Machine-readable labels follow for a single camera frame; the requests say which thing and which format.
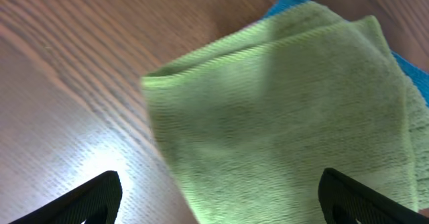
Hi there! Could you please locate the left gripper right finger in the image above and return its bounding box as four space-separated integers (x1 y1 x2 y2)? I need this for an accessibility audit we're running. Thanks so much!
318 168 428 224

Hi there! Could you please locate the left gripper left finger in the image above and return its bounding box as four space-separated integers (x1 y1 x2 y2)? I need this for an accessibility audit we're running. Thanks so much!
11 170 123 224

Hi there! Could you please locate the green microfiber cloth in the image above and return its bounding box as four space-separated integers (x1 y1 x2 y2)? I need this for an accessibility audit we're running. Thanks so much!
142 1 428 224

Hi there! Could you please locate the blue folded cloth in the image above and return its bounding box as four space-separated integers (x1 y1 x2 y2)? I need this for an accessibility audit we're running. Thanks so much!
261 0 429 106

